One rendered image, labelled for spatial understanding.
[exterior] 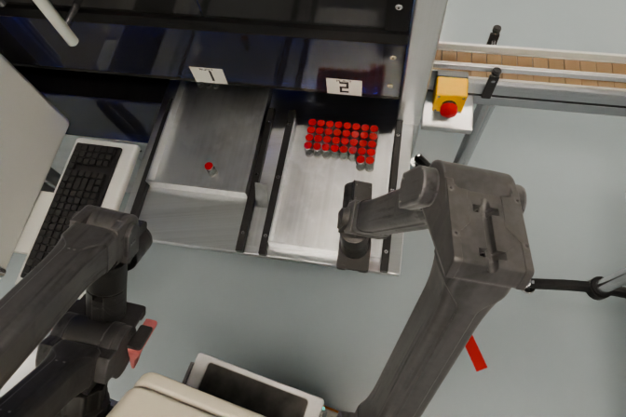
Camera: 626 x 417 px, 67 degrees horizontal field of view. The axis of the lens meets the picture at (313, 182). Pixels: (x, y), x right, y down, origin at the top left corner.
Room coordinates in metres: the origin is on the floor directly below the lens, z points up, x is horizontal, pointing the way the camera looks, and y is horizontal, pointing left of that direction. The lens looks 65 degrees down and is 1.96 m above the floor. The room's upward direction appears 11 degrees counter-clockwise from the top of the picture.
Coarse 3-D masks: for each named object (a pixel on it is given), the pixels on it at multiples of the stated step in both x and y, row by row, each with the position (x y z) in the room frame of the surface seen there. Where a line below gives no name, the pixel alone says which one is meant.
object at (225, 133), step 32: (192, 96) 0.84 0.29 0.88; (224, 96) 0.82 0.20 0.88; (256, 96) 0.80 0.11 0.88; (192, 128) 0.73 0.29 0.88; (224, 128) 0.71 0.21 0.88; (256, 128) 0.69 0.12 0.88; (160, 160) 0.65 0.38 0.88; (192, 160) 0.63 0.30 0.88; (224, 160) 0.62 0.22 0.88; (224, 192) 0.52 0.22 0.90
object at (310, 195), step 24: (384, 144) 0.57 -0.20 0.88; (288, 168) 0.56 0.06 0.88; (312, 168) 0.54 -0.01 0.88; (336, 168) 0.53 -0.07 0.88; (384, 168) 0.51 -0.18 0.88; (288, 192) 0.49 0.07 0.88; (312, 192) 0.48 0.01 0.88; (336, 192) 0.47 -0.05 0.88; (384, 192) 0.44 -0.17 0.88; (288, 216) 0.43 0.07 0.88; (312, 216) 0.42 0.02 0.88; (336, 216) 0.40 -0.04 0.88; (288, 240) 0.37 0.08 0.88; (312, 240) 0.36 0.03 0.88; (336, 240) 0.34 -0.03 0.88
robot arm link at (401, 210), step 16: (416, 176) 0.19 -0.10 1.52; (432, 176) 0.18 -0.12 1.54; (400, 192) 0.20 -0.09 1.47; (416, 192) 0.17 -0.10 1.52; (432, 192) 0.17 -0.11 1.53; (352, 208) 0.30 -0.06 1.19; (368, 208) 0.27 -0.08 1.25; (384, 208) 0.24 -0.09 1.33; (400, 208) 0.21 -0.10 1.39; (416, 208) 0.17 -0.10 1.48; (352, 224) 0.27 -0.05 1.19; (368, 224) 0.24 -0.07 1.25; (384, 224) 0.21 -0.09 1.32; (400, 224) 0.19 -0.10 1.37; (416, 224) 0.18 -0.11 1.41
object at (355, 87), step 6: (330, 78) 0.68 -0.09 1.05; (330, 84) 0.68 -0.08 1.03; (336, 84) 0.68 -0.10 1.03; (342, 84) 0.67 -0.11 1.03; (348, 84) 0.67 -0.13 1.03; (354, 84) 0.66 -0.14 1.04; (360, 84) 0.66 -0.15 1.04; (330, 90) 0.68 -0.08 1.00; (336, 90) 0.68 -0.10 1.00; (342, 90) 0.67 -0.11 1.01; (348, 90) 0.67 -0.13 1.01; (354, 90) 0.66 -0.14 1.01; (360, 90) 0.66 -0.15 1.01
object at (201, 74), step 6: (192, 72) 0.80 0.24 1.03; (198, 72) 0.79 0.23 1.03; (204, 72) 0.79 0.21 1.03; (216, 72) 0.78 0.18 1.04; (222, 72) 0.77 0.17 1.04; (198, 78) 0.79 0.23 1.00; (204, 78) 0.79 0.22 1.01; (210, 78) 0.78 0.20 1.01; (216, 78) 0.78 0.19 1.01; (222, 78) 0.77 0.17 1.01
